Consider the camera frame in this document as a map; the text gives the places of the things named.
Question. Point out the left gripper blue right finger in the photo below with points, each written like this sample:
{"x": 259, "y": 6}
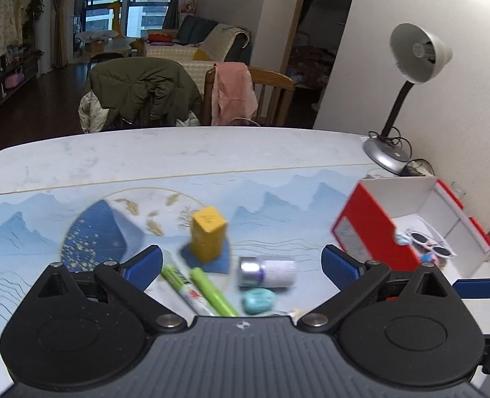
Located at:
{"x": 358, "y": 284}

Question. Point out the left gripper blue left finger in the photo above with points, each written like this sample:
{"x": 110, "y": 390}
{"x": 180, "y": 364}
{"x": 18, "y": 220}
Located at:
{"x": 126, "y": 283}

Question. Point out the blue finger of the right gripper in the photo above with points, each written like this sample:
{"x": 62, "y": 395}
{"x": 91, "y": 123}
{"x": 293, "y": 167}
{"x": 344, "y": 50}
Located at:
{"x": 472, "y": 288}

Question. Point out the white sunglasses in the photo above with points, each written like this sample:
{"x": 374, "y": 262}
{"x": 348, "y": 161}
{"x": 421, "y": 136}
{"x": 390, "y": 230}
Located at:
{"x": 422, "y": 243}

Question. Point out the yellow small carton box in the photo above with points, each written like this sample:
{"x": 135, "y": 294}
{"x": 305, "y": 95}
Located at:
{"x": 208, "y": 232}

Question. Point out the green glue pen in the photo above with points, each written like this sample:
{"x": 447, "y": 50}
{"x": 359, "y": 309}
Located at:
{"x": 212, "y": 294}

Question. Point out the teal small eraser case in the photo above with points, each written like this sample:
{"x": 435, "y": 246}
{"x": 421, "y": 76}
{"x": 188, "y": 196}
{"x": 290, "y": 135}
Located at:
{"x": 257, "y": 301}

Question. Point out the silver white roll tin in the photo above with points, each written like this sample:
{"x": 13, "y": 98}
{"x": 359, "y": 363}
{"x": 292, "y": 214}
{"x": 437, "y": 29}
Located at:
{"x": 254, "y": 272}

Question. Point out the white green marker pen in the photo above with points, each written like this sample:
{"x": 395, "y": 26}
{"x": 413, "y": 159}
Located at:
{"x": 186, "y": 290}

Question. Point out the pink blue doll figurine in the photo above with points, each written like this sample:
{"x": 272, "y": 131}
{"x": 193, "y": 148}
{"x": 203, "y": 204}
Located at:
{"x": 428, "y": 258}

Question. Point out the red white cardboard box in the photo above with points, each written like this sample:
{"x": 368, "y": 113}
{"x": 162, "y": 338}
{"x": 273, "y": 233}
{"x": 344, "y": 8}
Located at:
{"x": 378, "y": 208}

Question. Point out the white puffy garment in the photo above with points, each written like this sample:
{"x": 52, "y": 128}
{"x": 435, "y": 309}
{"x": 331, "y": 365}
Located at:
{"x": 93, "y": 116}

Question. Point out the olive green jacket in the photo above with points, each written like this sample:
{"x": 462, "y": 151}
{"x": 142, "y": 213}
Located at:
{"x": 145, "y": 93}

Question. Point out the pink cloth on chair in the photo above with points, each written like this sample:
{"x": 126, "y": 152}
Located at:
{"x": 233, "y": 96}

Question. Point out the dark wooden sideboard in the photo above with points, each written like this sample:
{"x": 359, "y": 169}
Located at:
{"x": 16, "y": 75}

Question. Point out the sofa with blankets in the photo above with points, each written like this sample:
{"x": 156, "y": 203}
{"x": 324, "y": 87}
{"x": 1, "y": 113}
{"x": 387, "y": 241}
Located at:
{"x": 200, "y": 43}

